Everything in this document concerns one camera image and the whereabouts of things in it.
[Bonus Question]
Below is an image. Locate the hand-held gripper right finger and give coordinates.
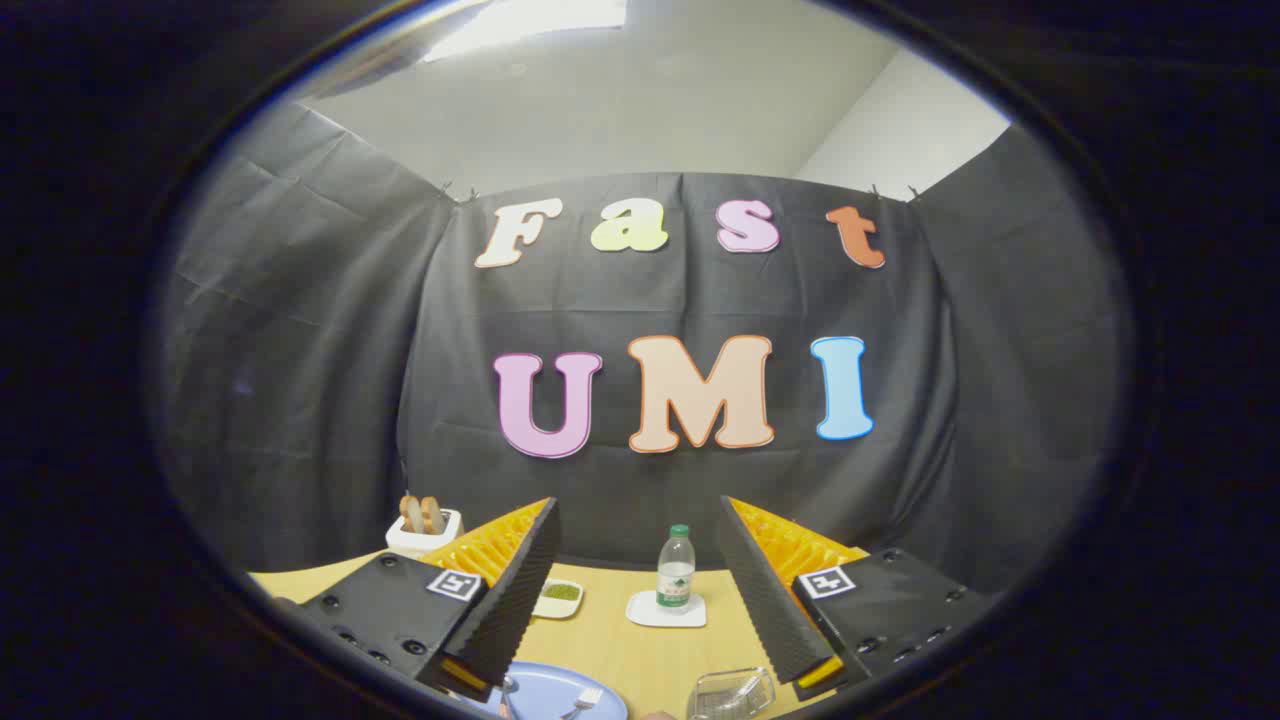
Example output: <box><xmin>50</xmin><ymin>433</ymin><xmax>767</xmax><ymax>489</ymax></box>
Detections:
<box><xmin>718</xmin><ymin>495</ymin><xmax>998</xmax><ymax>703</ymax></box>

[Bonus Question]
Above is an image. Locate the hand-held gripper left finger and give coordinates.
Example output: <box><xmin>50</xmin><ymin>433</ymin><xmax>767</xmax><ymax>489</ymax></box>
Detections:
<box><xmin>295</xmin><ymin>497</ymin><xmax>563</xmax><ymax>703</ymax></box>

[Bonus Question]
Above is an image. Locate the white divided snack tray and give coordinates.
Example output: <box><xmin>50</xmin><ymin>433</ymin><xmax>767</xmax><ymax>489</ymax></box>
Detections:
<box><xmin>533</xmin><ymin>578</ymin><xmax>586</xmax><ymax>620</ymax></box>

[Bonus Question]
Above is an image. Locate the clear plastic water bottle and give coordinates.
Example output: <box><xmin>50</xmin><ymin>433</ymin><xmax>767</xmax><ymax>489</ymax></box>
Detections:
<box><xmin>656</xmin><ymin>524</ymin><xmax>697</xmax><ymax>609</ymax></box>

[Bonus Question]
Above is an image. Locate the blue round plate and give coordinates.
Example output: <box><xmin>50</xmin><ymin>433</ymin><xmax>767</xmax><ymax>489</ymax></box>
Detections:
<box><xmin>480</xmin><ymin>661</ymin><xmax>629</xmax><ymax>720</ymax></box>

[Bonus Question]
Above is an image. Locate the white toaster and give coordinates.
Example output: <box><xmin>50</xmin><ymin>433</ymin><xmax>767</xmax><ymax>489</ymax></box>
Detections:
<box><xmin>386</xmin><ymin>508</ymin><xmax>463</xmax><ymax>559</ymax></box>

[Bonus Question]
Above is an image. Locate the white square coaster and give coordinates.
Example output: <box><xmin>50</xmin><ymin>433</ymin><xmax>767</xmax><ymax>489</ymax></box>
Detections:
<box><xmin>626</xmin><ymin>590</ymin><xmax>707</xmax><ymax>629</ymax></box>

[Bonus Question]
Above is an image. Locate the ceiling light panel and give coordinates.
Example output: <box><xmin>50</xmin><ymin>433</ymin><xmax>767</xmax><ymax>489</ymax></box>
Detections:
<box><xmin>422</xmin><ymin>0</ymin><xmax>629</xmax><ymax>64</ymax></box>

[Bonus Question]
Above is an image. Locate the metal wire cutlery rack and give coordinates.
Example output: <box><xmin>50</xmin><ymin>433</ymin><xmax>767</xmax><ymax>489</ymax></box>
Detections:
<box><xmin>687</xmin><ymin>667</ymin><xmax>777</xmax><ymax>720</ymax></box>

